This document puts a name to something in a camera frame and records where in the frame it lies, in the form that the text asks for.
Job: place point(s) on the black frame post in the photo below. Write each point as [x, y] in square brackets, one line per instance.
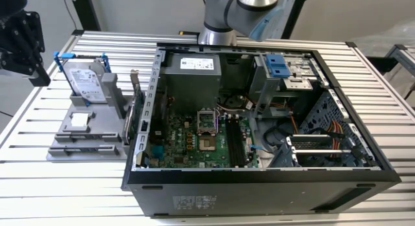
[86, 12]
[297, 22]

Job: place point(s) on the black RAM slot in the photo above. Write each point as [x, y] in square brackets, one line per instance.
[242, 141]
[234, 141]
[238, 141]
[230, 141]

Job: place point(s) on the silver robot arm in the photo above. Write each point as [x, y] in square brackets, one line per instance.
[221, 14]

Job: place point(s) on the grey parts rack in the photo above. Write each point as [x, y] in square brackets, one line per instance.
[98, 122]

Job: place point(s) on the yellow black table connector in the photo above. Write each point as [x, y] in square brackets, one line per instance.
[184, 32]

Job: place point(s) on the grey power supply unit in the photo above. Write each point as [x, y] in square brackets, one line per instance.
[192, 90]

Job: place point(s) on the green graphics card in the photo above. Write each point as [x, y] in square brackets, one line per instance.
[138, 99]

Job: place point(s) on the green motherboard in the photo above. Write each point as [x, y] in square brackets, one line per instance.
[182, 128]

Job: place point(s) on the silver CPU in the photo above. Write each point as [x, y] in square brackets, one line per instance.
[80, 119]

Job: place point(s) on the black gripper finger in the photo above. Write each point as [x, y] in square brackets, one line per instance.
[13, 62]
[32, 36]

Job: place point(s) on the blue board connector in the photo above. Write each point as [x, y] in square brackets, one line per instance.
[157, 153]

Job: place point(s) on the hard disk in blue carrier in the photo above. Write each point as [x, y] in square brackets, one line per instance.
[84, 77]

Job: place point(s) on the CPU socket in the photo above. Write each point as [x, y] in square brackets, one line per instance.
[209, 143]

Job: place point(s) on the black PC case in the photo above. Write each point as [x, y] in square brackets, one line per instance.
[260, 194]

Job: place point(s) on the blue drive bay latch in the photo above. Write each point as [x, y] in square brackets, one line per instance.
[277, 65]

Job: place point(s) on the black case fan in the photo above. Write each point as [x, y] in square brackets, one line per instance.
[162, 109]

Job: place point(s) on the metal disk bay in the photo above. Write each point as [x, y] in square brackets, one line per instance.
[308, 138]

